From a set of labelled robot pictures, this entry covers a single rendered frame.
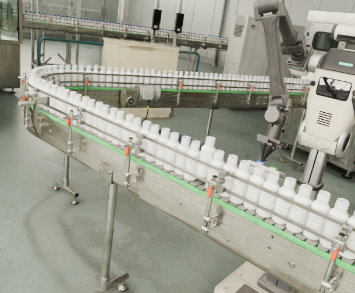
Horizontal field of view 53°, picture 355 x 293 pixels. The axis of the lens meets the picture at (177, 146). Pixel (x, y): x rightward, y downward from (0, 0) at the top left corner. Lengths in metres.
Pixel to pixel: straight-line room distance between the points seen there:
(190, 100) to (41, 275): 2.03
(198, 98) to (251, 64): 4.22
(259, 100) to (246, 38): 3.49
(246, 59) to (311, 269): 6.51
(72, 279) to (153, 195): 1.05
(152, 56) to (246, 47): 2.40
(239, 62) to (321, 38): 2.51
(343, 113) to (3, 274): 2.13
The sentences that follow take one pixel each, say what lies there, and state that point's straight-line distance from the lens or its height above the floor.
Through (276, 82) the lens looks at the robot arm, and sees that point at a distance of 1.47.
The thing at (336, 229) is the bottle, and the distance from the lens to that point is 1.23.
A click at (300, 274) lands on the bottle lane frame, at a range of 1.31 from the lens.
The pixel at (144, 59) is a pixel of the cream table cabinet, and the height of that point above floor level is 0.97.
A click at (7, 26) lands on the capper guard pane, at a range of 6.66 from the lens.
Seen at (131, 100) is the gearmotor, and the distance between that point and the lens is 3.05.
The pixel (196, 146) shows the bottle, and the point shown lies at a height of 1.15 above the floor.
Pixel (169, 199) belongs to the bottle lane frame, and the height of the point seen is 0.89.
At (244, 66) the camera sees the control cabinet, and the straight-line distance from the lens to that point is 7.56.
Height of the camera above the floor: 1.61
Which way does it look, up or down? 20 degrees down
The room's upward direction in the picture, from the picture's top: 9 degrees clockwise
